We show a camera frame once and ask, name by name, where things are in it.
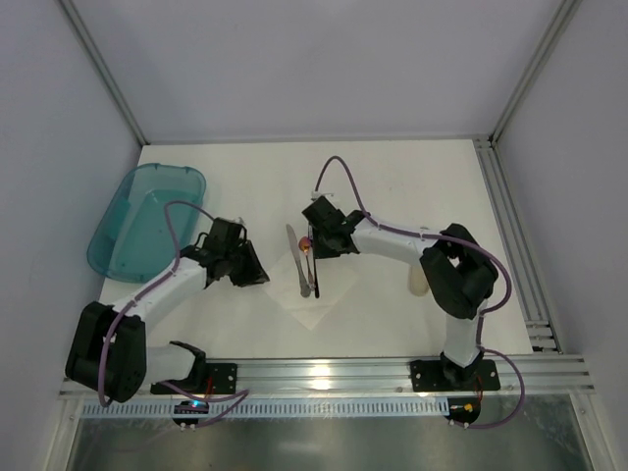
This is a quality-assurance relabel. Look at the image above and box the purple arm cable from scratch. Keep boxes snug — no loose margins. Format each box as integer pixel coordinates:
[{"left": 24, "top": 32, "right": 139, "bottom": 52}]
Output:
[
  {"left": 97, "top": 200, "right": 251, "bottom": 430},
  {"left": 313, "top": 155, "right": 527, "bottom": 432}
]

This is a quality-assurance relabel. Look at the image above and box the right black controller board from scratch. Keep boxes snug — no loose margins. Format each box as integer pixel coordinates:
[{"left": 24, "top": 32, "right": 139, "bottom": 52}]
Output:
[{"left": 445, "top": 397, "right": 481, "bottom": 427}]

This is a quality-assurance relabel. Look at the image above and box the aluminium right corner post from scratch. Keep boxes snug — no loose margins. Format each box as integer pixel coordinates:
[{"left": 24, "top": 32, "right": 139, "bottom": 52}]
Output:
[{"left": 489, "top": 0, "right": 582, "bottom": 146}]

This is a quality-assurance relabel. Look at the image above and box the left black controller board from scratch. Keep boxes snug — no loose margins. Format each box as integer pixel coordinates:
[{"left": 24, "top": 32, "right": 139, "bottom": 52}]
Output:
[{"left": 173, "top": 399, "right": 209, "bottom": 429}]

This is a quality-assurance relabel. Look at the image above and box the beige oval cutlery tray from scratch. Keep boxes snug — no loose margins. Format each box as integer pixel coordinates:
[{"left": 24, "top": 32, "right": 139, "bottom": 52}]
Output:
[{"left": 407, "top": 266, "right": 430, "bottom": 297}]

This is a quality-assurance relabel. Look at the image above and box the black fork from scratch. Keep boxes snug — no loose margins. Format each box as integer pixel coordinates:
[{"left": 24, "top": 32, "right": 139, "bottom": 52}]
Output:
[{"left": 310, "top": 248, "right": 320, "bottom": 299}]

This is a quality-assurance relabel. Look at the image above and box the aluminium corner post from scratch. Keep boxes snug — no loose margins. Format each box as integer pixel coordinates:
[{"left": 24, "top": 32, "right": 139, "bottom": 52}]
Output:
[
  {"left": 489, "top": 0, "right": 582, "bottom": 146},
  {"left": 56, "top": 0, "right": 149, "bottom": 147}
]

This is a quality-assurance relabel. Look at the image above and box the aluminium rail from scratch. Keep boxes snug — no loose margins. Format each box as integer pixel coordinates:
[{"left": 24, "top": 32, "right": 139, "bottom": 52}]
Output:
[
  {"left": 473, "top": 138, "right": 563, "bottom": 354},
  {"left": 57, "top": 351, "right": 597, "bottom": 402}
]

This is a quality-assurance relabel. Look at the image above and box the aluminium left corner post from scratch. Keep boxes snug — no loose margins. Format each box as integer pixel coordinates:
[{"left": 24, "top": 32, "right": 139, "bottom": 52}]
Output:
[{"left": 56, "top": 0, "right": 149, "bottom": 147}]

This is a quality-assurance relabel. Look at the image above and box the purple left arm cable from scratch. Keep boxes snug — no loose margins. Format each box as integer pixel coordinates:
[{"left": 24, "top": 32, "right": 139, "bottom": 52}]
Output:
[{"left": 97, "top": 200, "right": 251, "bottom": 430}]

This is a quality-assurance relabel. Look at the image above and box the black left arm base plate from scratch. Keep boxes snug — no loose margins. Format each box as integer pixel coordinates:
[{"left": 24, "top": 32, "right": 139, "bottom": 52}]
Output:
[{"left": 168, "top": 362, "right": 237, "bottom": 395}]

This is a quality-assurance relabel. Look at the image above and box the teal transparent plastic bin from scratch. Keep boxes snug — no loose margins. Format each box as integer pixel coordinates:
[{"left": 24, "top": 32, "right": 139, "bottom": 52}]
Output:
[{"left": 86, "top": 163, "right": 206, "bottom": 284}]

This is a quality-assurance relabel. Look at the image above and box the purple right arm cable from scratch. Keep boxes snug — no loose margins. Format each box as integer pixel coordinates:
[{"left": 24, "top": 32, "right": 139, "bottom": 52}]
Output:
[{"left": 313, "top": 155, "right": 527, "bottom": 432}]

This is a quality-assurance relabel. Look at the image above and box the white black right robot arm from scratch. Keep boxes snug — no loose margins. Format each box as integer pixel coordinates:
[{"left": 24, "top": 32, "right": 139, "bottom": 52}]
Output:
[{"left": 302, "top": 196, "right": 499, "bottom": 393}]

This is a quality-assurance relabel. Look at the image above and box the iridescent pink spoon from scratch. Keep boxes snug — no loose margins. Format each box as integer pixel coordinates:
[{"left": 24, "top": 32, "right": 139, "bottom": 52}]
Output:
[{"left": 298, "top": 236, "right": 315, "bottom": 289}]

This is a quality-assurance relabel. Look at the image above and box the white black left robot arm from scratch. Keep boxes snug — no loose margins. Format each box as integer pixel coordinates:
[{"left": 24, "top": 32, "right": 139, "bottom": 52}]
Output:
[{"left": 65, "top": 218, "right": 270, "bottom": 406}]

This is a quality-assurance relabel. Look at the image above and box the aluminium front rail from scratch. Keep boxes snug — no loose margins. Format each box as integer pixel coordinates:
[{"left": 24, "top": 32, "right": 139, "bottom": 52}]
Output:
[{"left": 57, "top": 351, "right": 597, "bottom": 402}]

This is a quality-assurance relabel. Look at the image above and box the silver table knife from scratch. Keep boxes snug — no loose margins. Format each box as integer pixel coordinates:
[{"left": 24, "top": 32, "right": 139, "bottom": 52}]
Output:
[{"left": 286, "top": 224, "right": 311, "bottom": 298}]

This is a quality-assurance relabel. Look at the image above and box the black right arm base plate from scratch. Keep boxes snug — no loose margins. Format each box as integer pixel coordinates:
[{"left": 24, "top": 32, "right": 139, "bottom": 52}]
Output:
[{"left": 408, "top": 354, "right": 500, "bottom": 393}]

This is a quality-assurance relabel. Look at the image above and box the white slotted cable duct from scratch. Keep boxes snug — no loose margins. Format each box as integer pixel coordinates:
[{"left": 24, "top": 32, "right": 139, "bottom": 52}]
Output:
[{"left": 81, "top": 396, "right": 448, "bottom": 419}]

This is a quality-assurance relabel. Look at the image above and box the aluminium right side rail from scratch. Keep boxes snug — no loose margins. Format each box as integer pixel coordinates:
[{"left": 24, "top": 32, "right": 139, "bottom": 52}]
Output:
[{"left": 473, "top": 138, "right": 563, "bottom": 354}]

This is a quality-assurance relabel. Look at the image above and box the black controller board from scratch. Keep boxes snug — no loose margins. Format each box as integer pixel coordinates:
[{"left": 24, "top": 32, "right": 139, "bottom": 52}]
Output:
[
  {"left": 173, "top": 399, "right": 209, "bottom": 429},
  {"left": 445, "top": 397, "right": 481, "bottom": 427}
]

